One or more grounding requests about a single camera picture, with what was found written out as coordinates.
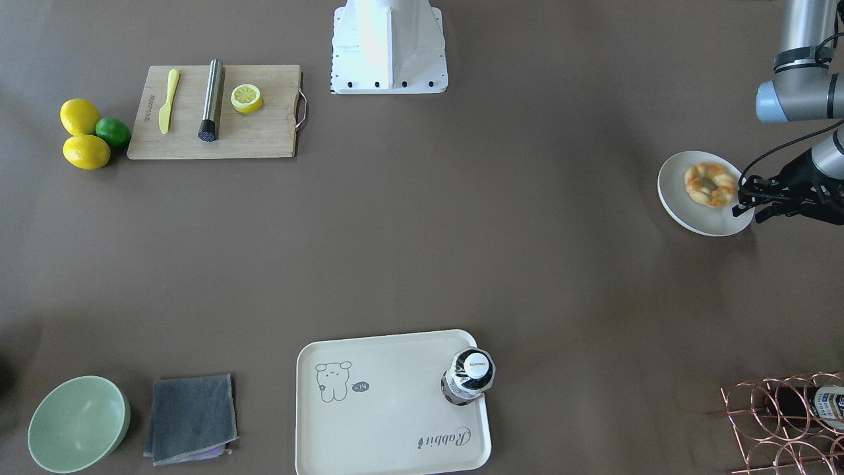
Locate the yellow lemon lower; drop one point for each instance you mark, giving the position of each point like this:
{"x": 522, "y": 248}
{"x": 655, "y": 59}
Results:
{"x": 87, "y": 152}

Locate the grey folded cloth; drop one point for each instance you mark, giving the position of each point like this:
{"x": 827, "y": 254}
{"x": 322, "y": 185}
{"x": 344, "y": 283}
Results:
{"x": 191, "y": 419}

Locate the lemon half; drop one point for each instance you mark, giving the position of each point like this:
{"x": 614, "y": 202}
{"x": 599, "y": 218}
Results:
{"x": 246, "y": 98}

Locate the copper wire bottle rack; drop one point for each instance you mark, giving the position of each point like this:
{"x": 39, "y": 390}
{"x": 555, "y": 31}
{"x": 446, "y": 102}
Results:
{"x": 766, "y": 446}

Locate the yellow plastic knife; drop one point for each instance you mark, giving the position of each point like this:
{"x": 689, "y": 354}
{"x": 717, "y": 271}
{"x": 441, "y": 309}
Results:
{"x": 164, "y": 117}

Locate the yellow lemon upper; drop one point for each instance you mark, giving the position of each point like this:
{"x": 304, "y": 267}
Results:
{"x": 79, "y": 117}

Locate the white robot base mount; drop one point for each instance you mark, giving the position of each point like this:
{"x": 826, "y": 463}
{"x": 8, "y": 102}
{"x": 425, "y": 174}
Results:
{"x": 388, "y": 47}

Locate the cream rabbit tray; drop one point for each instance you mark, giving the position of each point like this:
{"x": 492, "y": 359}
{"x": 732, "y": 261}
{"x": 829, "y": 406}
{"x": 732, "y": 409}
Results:
{"x": 374, "y": 405}

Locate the white round plate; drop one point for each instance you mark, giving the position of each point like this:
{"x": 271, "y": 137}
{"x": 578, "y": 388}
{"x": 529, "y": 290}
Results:
{"x": 696, "y": 217}

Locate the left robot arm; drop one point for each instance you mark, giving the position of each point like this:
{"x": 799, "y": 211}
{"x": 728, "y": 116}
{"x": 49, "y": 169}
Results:
{"x": 802, "y": 89}

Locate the bamboo cutting board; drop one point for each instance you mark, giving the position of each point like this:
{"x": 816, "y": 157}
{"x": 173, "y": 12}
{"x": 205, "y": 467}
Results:
{"x": 270, "y": 132}

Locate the glazed twisted donut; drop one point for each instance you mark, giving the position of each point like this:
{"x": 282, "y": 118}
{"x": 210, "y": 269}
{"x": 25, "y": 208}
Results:
{"x": 710, "y": 184}

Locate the tea bottle on tray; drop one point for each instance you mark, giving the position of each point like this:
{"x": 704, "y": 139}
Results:
{"x": 470, "y": 374}

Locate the yellow lemon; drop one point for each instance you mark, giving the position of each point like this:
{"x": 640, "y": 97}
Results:
{"x": 87, "y": 152}
{"x": 79, "y": 117}

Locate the green lime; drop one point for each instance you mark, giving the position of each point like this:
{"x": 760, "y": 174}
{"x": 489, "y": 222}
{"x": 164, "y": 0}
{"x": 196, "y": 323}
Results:
{"x": 114, "y": 132}

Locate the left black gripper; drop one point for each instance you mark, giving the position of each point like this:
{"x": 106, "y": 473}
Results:
{"x": 798, "y": 171}

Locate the tea bottle in rack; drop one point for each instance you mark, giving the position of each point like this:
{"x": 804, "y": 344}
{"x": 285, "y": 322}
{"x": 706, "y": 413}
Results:
{"x": 807, "y": 407}

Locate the green bowl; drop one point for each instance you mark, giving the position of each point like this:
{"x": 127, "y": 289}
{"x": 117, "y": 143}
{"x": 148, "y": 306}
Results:
{"x": 77, "y": 424}

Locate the steel muddler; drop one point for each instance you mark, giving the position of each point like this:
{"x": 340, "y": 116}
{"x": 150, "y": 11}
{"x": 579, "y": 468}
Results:
{"x": 209, "y": 129}

